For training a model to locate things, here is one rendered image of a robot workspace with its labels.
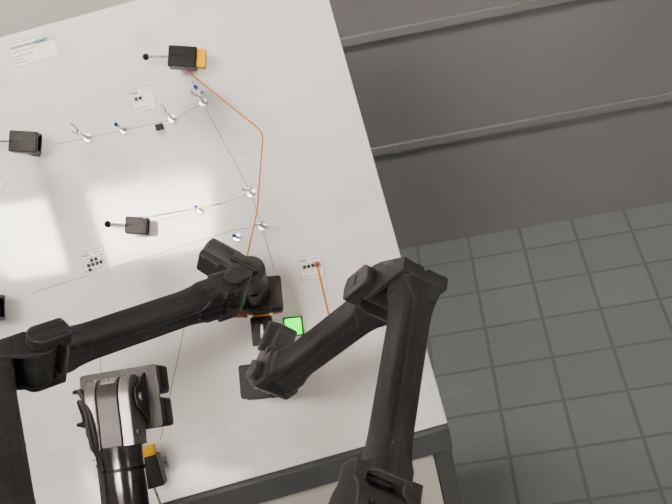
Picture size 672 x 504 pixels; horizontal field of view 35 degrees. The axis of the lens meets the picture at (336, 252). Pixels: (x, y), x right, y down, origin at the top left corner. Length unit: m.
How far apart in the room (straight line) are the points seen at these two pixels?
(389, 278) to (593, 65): 2.42
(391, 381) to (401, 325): 0.09
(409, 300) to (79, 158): 1.00
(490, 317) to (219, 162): 1.77
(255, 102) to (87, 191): 0.39
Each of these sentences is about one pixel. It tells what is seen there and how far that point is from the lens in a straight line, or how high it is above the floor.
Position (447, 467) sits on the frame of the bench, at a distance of 2.37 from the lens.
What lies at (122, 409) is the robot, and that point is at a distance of 1.16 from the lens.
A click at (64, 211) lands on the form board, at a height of 1.38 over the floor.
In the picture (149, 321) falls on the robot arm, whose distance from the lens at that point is 1.79.
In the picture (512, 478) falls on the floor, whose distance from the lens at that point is 3.26.
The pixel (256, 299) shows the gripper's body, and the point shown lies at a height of 1.27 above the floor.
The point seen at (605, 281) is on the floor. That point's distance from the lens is 3.87.
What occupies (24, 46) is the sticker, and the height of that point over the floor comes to 1.66.
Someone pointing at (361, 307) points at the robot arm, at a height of 1.47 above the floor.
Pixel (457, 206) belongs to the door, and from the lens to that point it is 4.07.
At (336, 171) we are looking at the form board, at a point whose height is 1.32.
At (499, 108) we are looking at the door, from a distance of 3.87.
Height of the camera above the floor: 2.48
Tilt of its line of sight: 36 degrees down
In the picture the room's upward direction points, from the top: 15 degrees counter-clockwise
